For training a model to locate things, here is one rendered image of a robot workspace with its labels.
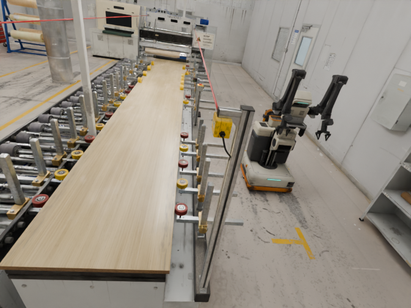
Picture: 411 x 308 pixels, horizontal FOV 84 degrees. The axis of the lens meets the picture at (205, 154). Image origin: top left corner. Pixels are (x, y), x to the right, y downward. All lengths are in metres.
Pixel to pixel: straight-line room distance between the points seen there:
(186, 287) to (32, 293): 0.75
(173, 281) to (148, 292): 0.18
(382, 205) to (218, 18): 10.39
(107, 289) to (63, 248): 0.29
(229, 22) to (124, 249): 11.59
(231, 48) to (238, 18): 1.29
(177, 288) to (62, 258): 0.60
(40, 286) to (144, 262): 0.51
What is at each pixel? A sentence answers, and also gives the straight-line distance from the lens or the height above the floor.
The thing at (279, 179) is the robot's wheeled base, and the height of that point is 0.26.
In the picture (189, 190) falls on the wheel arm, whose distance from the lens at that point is 1.65.
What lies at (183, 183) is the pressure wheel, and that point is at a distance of 1.61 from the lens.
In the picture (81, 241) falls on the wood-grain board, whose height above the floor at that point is 0.90.
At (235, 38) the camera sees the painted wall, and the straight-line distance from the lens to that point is 12.32.
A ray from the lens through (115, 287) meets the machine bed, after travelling 1.36.
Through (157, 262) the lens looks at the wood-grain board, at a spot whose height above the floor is 0.90.
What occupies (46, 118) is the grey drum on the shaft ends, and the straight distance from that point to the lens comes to 2.76.
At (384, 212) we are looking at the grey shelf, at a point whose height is 0.14.
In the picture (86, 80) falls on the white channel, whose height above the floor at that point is 1.35.
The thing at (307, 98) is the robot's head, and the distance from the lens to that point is 2.71.
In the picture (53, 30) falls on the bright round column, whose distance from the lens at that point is 6.58.
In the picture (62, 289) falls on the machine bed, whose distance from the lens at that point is 1.45.
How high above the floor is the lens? 1.92
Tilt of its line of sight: 31 degrees down
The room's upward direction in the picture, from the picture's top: 10 degrees clockwise
